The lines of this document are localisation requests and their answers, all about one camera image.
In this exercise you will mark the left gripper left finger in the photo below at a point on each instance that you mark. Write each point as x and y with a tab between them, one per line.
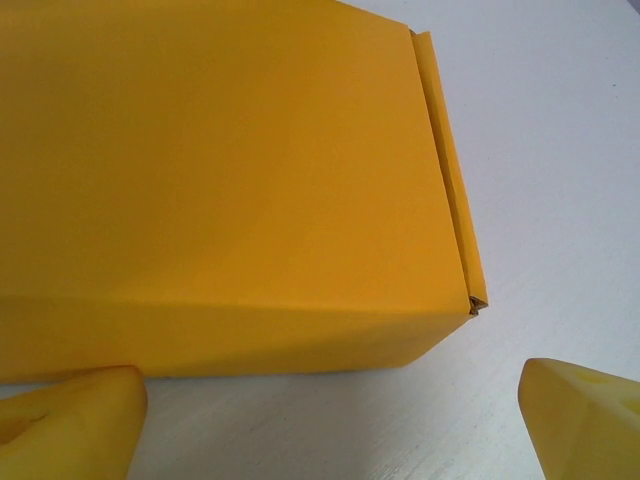
70	430

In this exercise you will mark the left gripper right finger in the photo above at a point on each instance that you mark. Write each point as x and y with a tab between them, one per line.
585	430

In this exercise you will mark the yellow cloth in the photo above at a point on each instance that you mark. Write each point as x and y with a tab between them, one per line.
225	175

